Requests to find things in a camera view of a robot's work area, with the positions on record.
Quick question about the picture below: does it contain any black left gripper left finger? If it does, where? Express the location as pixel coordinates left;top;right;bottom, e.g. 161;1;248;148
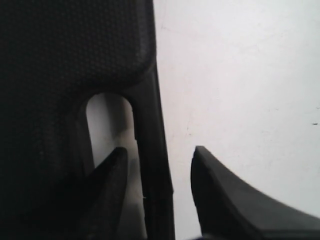
59;147;128;240

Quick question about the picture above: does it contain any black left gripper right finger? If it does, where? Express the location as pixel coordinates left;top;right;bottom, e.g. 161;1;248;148
190;146;320;240

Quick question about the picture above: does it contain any black plastic tool case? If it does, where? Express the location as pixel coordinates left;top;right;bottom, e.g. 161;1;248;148
0;0;175;240

